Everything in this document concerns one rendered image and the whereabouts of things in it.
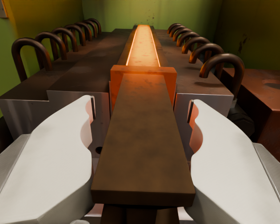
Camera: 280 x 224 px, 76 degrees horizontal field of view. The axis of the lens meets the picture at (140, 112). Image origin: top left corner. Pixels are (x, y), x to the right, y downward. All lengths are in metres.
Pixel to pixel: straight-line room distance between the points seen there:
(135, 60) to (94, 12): 0.47
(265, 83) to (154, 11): 0.43
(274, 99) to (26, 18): 0.35
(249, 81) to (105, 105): 0.17
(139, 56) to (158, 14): 0.43
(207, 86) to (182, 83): 0.02
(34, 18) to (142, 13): 0.33
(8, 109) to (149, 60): 0.13
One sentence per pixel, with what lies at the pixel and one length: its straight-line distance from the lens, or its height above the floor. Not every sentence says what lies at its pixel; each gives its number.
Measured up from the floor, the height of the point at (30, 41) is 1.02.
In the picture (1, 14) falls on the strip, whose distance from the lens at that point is 0.33.
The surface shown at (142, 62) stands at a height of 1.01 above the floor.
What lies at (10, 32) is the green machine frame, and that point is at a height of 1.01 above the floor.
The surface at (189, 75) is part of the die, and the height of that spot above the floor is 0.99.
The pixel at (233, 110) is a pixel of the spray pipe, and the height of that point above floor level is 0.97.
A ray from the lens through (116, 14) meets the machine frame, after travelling 0.62.
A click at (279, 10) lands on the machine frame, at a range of 0.42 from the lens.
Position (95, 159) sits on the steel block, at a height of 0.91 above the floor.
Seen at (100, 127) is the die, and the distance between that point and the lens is 0.17.
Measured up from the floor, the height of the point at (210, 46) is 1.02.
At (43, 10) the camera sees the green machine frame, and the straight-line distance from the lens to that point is 0.42.
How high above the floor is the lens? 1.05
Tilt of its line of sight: 31 degrees down
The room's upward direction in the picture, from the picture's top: 2 degrees clockwise
